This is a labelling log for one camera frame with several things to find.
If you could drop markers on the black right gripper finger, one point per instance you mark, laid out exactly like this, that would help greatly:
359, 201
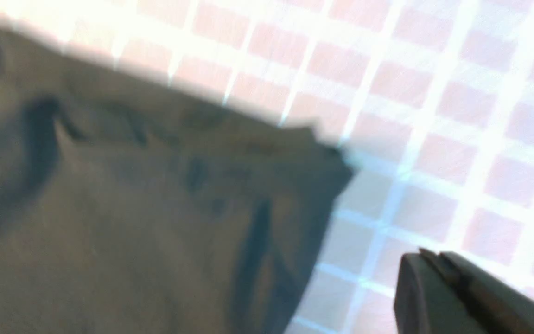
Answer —
444, 293

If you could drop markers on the dark gray long-sleeve top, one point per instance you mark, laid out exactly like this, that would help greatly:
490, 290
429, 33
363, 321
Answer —
127, 207

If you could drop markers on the pink grid-pattern tablecloth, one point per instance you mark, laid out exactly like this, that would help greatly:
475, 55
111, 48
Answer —
433, 99

